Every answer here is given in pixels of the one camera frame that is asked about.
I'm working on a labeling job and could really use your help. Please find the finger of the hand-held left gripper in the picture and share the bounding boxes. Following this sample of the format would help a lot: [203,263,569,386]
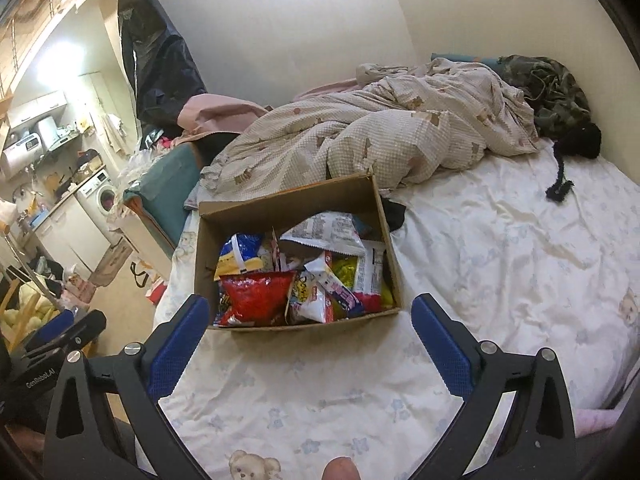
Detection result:
[24,309,107,364]
[22,309,76,350]

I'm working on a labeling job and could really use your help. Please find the white base cabinet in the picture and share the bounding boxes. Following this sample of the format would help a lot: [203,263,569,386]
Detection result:
[32,195,111,273]

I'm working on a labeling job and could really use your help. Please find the white wall cabinet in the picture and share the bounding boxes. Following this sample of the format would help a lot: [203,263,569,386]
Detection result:
[7,90,68,128]

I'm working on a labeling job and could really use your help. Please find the teal chair cushion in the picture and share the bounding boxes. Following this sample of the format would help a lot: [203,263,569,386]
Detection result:
[122,142,201,251]

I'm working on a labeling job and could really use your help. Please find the person's left hand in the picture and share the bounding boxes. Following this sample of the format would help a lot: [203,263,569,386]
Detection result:
[7,424,46,454]

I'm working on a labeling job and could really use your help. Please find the black hanging plastic bag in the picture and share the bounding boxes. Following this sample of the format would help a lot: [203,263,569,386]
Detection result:
[117,0,208,126]

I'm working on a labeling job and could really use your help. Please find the blue snack packet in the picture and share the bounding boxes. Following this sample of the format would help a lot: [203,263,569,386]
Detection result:
[214,233,268,281]

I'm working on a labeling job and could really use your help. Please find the camouflage garment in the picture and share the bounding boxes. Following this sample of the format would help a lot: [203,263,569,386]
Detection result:
[497,55,593,138]

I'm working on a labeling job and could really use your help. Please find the white floral bed sheet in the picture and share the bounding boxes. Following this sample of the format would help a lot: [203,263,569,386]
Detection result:
[135,152,640,480]

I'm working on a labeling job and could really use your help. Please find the teal pillow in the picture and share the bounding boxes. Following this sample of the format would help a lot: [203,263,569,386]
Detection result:
[431,51,503,68]

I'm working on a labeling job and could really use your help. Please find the brown floor mat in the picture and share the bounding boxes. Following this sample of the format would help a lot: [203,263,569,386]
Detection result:
[87,240,133,286]

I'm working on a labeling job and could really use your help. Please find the yellow plush toy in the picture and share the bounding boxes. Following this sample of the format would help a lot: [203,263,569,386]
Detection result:
[0,280,61,341]

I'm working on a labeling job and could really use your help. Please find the hanging towel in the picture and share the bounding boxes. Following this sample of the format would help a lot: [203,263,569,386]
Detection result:
[102,112,123,153]

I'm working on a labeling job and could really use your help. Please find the bag with black handles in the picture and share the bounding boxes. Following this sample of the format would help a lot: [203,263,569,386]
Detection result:
[130,257,161,288]

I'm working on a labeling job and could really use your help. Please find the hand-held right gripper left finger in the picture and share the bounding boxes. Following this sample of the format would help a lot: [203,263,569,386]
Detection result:
[42,294,211,480]

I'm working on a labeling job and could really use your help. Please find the yellow snack packet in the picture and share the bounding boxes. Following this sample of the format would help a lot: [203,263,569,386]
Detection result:
[331,256,397,311]

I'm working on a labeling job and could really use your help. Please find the white washing machine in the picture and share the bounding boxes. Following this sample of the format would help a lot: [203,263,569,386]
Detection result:
[75,170,118,246]

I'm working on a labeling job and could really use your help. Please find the white printed packet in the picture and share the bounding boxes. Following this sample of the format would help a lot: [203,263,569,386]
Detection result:
[279,211,367,257]

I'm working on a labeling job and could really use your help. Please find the wooden staircase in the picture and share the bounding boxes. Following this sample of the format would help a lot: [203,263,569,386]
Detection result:
[0,0,121,91]

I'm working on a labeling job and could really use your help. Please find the black cloth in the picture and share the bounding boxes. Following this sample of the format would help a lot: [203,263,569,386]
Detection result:
[382,200,407,233]

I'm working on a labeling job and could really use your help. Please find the white water heater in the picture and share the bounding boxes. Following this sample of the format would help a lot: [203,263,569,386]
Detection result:
[0,134,41,181]

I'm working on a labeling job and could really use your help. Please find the white puffed snack packet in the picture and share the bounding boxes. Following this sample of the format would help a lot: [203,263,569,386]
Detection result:
[286,254,366,324]

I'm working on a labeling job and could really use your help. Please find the red snack packet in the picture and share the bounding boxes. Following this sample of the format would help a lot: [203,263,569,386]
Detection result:
[219,270,297,327]

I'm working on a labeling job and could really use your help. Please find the pink cloth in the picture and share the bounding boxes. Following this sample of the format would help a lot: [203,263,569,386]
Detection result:
[176,92,273,136]

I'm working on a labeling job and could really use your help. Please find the person's right hand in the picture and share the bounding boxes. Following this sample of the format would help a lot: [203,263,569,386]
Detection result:
[322,456,362,480]

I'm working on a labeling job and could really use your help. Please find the brown cardboard box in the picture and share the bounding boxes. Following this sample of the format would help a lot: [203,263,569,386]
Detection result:
[192,174,403,333]

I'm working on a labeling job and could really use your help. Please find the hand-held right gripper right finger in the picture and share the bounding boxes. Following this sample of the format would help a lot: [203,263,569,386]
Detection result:
[411,292,578,480]

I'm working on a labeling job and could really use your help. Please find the black knit hat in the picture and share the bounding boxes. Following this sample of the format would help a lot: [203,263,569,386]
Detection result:
[545,122,603,203]

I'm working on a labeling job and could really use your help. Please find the checkered bear print quilt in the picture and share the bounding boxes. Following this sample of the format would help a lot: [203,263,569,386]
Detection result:
[184,57,543,211]

